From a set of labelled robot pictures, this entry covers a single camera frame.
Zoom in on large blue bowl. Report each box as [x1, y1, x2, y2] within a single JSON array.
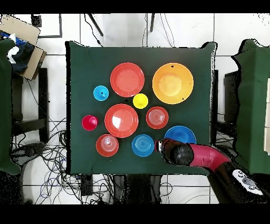
[[163, 125, 197, 146]]

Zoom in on red cup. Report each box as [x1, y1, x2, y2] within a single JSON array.
[[81, 115, 99, 132]]

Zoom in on black pedestal leg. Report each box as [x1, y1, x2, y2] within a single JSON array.
[[10, 142, 46, 167]]

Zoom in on dark green tablecloth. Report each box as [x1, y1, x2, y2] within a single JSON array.
[[65, 40, 218, 177]]

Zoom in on large orange bowl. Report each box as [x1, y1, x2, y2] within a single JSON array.
[[152, 62, 194, 105]]

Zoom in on black floor cable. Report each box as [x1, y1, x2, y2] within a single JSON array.
[[83, 13, 103, 47]]

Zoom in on yellow cup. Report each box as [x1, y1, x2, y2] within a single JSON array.
[[132, 93, 149, 110]]

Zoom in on cardboard box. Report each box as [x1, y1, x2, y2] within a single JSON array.
[[0, 14, 47, 81]]

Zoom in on green cloth side table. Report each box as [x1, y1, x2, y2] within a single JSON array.
[[0, 39, 22, 175], [230, 39, 270, 175]]

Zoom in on small blue bowl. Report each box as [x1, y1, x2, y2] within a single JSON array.
[[131, 134, 155, 157]]

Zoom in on black power strip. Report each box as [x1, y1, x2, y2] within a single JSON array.
[[80, 174, 94, 197]]

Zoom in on blue cup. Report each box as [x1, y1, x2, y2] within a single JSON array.
[[93, 85, 110, 102]]

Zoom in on black metal frame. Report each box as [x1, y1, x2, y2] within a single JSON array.
[[31, 13, 63, 39]]

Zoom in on black chair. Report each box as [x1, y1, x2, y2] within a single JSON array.
[[223, 70, 241, 123]]

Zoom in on blue and white cloth bundle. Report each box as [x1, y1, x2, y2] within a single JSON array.
[[0, 31, 35, 73]]

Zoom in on wide red-orange bowl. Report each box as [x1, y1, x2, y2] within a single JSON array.
[[104, 103, 139, 138], [110, 62, 146, 98]]

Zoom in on small red-orange bowl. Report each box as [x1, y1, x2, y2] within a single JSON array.
[[95, 134, 119, 157], [146, 106, 169, 130]]

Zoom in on tangle of floor cables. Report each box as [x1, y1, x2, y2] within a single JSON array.
[[12, 117, 115, 205]]

